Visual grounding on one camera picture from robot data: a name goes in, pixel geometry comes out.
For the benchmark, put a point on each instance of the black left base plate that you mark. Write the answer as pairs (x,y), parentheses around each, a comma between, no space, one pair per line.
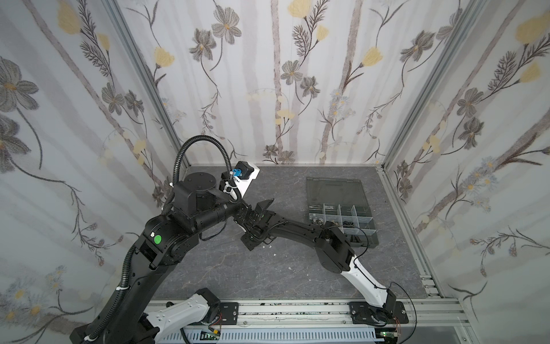
(224,313)

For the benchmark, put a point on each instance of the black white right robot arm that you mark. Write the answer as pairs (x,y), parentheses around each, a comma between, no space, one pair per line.
(335,254)

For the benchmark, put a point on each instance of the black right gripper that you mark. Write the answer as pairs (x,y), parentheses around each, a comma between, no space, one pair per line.
(253,234)

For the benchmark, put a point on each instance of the green plastic organizer box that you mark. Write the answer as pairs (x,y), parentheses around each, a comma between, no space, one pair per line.
(342,202)

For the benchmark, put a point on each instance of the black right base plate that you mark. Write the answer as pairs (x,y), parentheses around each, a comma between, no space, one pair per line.
(364,314)

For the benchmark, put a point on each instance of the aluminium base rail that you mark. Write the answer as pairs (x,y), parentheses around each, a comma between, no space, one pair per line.
(432,320)

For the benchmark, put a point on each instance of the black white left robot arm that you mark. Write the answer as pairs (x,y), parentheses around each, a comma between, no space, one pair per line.
(197,204)

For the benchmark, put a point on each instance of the white slotted cable duct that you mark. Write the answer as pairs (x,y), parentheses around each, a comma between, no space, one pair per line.
(277,335)

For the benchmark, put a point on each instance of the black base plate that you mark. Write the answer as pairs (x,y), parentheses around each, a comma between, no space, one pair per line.
(224,313)
(364,314)

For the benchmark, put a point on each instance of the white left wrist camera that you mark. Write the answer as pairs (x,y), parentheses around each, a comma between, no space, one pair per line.
(243,174)

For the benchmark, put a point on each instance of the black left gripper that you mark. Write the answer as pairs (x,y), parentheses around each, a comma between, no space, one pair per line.
(244,216)

